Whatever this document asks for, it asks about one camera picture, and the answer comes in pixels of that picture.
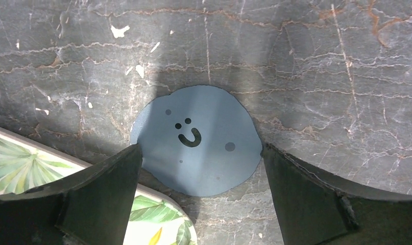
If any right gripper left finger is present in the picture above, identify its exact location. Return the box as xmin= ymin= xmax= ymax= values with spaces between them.
xmin=0 ymin=144 xmax=142 ymax=244

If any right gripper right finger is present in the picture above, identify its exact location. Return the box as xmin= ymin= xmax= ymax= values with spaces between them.
xmin=261 ymin=143 xmax=412 ymax=244

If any leaf patterned serving tray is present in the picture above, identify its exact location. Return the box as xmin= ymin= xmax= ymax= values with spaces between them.
xmin=0 ymin=128 xmax=198 ymax=244

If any blue round coaster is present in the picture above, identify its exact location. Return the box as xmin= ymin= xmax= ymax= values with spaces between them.
xmin=130 ymin=85 xmax=262 ymax=197

